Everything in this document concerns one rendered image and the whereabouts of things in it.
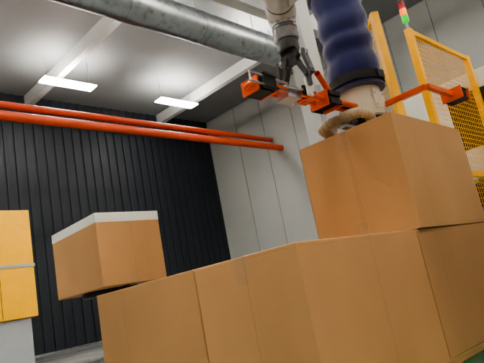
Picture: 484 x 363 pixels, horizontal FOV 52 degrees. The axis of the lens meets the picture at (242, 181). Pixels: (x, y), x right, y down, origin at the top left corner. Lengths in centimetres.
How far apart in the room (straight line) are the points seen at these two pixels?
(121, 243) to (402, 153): 168
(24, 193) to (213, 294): 1151
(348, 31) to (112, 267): 169
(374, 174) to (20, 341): 759
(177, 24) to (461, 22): 659
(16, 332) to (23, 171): 516
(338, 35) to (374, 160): 60
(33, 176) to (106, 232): 1024
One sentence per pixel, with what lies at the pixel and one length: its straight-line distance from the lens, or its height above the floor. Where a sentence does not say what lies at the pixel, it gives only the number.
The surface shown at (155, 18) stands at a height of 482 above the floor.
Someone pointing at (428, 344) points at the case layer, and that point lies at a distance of 160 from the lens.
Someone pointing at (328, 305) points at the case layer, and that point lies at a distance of 123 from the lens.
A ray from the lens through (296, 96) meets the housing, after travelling 171.
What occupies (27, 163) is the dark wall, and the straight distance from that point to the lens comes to 1301.
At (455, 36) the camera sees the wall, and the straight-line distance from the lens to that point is 1238.
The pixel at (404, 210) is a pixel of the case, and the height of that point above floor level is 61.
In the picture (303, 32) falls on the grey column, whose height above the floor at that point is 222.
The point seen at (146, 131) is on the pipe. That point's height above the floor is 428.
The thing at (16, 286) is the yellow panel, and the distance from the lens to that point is 879.
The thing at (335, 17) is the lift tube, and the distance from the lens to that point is 215.
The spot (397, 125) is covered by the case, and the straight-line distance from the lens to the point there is 177.
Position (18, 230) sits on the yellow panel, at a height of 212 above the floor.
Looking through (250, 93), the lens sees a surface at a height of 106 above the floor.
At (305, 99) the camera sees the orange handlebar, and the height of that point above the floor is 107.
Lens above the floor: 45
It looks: 13 degrees up
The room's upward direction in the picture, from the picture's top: 11 degrees counter-clockwise
